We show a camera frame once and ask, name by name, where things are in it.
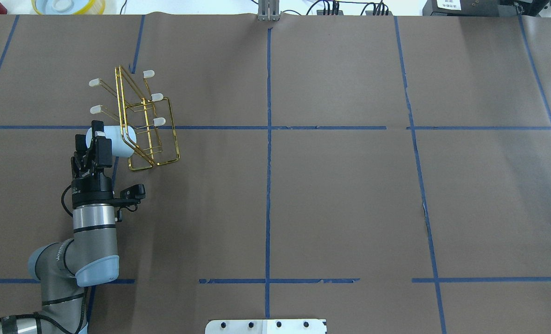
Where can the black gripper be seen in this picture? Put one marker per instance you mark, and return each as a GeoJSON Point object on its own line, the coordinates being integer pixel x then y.
{"type": "Point", "coordinates": [91, 188]}

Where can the light blue plastic cup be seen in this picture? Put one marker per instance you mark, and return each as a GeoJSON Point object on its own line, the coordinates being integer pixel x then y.
{"type": "Point", "coordinates": [121, 144]}

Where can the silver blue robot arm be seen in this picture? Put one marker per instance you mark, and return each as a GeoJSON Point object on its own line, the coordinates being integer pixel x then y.
{"type": "Point", "coordinates": [66, 270]}

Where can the black box device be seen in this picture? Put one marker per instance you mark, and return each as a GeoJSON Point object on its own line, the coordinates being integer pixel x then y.
{"type": "Point", "coordinates": [468, 8]}

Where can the gold wire cup holder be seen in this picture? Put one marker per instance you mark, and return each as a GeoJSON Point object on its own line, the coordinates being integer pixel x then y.
{"type": "Point", "coordinates": [149, 113]}

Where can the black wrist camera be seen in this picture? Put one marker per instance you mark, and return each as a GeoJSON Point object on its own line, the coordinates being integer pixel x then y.
{"type": "Point", "coordinates": [131, 197]}

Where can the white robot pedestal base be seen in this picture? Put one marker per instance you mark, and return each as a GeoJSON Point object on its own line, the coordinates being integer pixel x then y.
{"type": "Point", "coordinates": [267, 326]}

